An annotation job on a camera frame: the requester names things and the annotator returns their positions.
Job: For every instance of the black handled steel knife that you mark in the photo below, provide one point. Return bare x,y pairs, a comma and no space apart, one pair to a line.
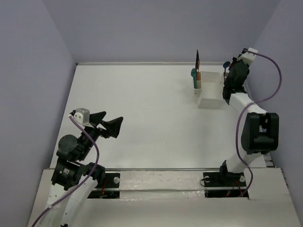
197,60

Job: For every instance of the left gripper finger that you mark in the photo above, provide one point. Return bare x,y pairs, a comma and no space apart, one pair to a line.
114,124
113,132

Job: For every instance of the blue plastic spoon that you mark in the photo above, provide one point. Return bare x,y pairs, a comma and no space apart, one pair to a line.
225,66

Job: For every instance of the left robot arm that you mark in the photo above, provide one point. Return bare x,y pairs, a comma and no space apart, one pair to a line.
77,173

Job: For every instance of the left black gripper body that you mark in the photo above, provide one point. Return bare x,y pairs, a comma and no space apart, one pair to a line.
99,126

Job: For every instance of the white utensil organizer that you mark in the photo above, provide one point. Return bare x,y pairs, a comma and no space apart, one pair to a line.
209,91

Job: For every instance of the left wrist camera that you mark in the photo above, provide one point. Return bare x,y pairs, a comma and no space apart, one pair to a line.
80,115

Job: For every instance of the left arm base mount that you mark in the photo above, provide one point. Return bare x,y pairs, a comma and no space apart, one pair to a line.
108,188

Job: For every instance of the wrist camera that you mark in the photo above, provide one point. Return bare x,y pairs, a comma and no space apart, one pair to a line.
248,56
80,115

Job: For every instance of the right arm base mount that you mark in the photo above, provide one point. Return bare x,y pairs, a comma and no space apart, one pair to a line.
218,186

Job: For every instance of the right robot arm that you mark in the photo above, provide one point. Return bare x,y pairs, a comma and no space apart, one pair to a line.
257,131

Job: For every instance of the orange plastic knife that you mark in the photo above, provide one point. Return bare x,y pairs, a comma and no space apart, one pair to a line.
198,74

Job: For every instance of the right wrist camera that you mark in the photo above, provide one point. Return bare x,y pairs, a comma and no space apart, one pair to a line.
248,56

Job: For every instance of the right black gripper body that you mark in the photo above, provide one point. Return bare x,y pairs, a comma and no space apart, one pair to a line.
226,82

